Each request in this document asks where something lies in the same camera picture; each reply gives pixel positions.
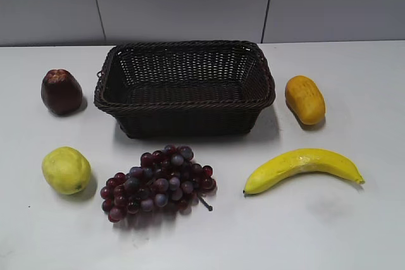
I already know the yellow banana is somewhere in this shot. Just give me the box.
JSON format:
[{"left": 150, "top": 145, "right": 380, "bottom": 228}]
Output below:
[{"left": 243, "top": 148, "right": 365, "bottom": 195}]

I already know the dark red wax apple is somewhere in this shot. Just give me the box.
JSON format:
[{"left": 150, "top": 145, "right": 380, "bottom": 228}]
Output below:
[{"left": 41, "top": 69, "right": 83, "bottom": 116}]

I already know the black woven basket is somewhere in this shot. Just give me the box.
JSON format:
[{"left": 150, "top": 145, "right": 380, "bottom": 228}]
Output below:
[{"left": 94, "top": 40, "right": 275, "bottom": 138}]

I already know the purple grape bunch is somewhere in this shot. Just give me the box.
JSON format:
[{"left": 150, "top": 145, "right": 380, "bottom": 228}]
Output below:
[{"left": 100, "top": 145, "right": 217, "bottom": 223}]

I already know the yellow green lemon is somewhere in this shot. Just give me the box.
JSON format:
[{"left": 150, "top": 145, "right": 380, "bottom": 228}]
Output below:
[{"left": 41, "top": 147, "right": 92, "bottom": 195}]

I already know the orange mango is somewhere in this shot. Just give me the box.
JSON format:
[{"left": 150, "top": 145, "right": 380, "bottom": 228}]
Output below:
[{"left": 285, "top": 75, "right": 326, "bottom": 125}]

